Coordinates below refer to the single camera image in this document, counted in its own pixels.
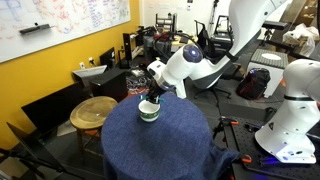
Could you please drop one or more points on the black frame 3d printer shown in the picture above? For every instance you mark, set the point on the black frame 3d printer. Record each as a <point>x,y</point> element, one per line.
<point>224,23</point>

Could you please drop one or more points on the white cabinet grey top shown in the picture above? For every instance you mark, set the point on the white cabinet grey top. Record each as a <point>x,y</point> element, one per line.
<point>270,60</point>

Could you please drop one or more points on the white cup green christmas band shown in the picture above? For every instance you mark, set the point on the white cup green christmas band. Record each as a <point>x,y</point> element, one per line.
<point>149,113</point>

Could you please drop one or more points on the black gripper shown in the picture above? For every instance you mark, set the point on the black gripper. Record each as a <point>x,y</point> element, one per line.
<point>156,90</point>

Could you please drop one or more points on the black computer tower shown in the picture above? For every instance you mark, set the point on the black computer tower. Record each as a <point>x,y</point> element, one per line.
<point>127,45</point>

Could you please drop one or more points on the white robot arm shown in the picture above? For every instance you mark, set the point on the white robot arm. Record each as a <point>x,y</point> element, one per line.
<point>293,133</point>

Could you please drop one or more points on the white wall whiteboard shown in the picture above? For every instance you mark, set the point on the white wall whiteboard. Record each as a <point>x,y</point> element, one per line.
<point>66,26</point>

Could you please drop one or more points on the white plastic bag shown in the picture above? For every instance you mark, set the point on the white plastic bag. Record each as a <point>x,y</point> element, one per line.
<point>300,38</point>

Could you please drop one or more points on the round wooden stool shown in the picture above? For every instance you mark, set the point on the round wooden stool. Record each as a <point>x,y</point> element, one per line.
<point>93,113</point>

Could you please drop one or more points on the black cube cabinet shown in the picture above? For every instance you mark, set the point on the black cube cabinet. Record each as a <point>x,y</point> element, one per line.
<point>110,83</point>

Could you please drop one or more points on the grey cloth covered desk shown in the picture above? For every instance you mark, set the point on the grey cloth covered desk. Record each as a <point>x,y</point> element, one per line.
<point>153,45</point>

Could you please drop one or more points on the black perforated robot table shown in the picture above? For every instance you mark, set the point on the black perforated robot table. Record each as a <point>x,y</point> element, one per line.
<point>246,141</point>

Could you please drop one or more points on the black office chair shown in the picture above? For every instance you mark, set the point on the black office chair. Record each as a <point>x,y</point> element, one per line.
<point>213,90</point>

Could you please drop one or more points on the black panel on tripod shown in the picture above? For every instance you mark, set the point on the black panel on tripod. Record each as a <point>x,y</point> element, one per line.
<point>30,146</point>

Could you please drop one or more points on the black mesh chair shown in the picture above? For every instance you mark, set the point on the black mesh chair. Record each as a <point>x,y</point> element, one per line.
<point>201,36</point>

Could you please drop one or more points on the white wall outlet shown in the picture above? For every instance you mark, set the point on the white wall outlet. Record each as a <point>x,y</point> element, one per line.
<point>91,60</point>
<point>82,65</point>

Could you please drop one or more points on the large black flat monitor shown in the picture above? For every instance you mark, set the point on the large black flat monitor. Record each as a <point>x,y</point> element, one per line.
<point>53,106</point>

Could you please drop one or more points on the small black monitor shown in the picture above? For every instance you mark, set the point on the small black monitor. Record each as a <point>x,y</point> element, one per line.
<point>107,57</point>

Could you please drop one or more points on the black red backpack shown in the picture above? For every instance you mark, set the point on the black red backpack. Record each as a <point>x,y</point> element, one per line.
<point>253,83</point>

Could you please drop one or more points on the orange clamp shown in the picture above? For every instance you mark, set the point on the orange clamp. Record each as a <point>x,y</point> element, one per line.
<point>230,122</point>
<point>246,158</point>

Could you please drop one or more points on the blue denim tablecloth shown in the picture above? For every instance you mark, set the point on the blue denim tablecloth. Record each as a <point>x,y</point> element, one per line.
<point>160,156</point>

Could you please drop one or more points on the black bar camera on stand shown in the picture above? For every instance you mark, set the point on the black bar camera on stand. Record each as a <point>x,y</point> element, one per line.
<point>275,24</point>

